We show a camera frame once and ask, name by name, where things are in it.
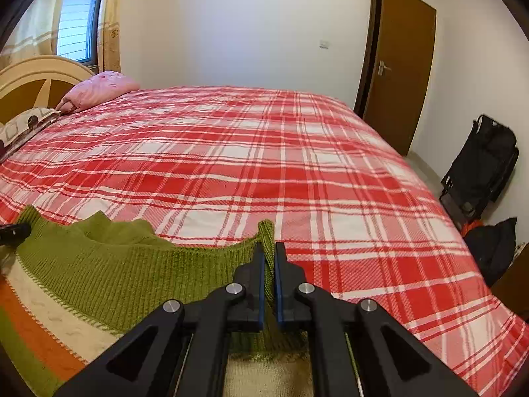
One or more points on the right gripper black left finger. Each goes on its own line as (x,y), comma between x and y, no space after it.
(179,349)

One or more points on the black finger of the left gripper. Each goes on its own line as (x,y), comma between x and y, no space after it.
(12,234)

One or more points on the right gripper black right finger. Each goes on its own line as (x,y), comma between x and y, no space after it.
(357,349)

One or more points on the green knitted sweater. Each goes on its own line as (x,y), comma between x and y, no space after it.
(68,292)

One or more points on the white brown patterned pillow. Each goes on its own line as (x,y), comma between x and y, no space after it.
(20,129)

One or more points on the cream wooden headboard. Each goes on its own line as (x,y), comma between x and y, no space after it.
(38,82)

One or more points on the brown wooden furniture corner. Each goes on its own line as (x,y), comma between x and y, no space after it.
(512,287)

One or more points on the black bag on floor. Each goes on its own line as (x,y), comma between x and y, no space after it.
(493,248)

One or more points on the pink pillow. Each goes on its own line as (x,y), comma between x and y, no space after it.
(101,88)

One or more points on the red white plaid bedspread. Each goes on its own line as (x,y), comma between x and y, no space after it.
(205,165)

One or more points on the left beige curtain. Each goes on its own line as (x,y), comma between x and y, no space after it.
(36,33)

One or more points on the beige curtain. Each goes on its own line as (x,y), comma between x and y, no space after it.
(108,36)
(36,33)

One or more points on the black folded stroller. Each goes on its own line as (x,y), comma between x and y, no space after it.
(482,168)

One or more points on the right beige curtain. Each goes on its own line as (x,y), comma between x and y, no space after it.
(108,36)

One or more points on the brown wooden door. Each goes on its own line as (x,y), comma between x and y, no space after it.
(402,33)

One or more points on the window with dark frame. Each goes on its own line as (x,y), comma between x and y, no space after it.
(77,32)

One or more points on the silver door handle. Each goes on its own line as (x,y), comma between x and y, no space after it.
(382,68)

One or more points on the white wall switch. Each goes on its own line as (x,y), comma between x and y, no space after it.
(324,44)

